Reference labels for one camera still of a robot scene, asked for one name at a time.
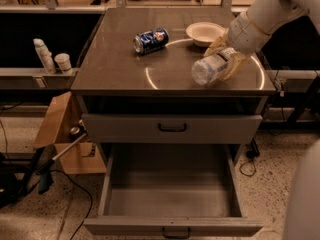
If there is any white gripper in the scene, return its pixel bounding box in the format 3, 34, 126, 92
204, 12, 270, 80

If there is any clear plastic water bottle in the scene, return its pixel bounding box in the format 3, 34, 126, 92
191, 47, 236, 86

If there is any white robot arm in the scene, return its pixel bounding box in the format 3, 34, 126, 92
205, 0, 320, 240

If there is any grey drawer cabinet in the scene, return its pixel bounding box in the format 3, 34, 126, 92
70, 6, 278, 237

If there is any closed grey upper drawer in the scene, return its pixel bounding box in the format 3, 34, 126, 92
82, 114, 262, 144

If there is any open grey middle drawer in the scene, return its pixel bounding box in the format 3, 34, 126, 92
84, 144, 262, 240

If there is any white spray bottle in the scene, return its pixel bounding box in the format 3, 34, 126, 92
33, 38, 56, 74

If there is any white paper bowl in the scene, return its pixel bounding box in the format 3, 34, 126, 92
186, 22, 225, 47

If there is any blue soda can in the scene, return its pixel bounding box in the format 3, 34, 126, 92
133, 28, 169, 55

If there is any brown cardboard box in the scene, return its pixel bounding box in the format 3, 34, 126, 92
34, 92, 106, 174

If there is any grey side shelf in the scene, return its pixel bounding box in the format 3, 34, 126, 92
0, 68, 78, 90

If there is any black equipment on floor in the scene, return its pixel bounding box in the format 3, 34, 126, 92
0, 153, 40, 208

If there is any black cable with plug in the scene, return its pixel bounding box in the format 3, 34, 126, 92
239, 138, 261, 177

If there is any black floor cable left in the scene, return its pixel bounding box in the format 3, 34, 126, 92
49, 169, 94, 240

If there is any metal pole with dark handle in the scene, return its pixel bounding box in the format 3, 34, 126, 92
35, 132, 88, 195

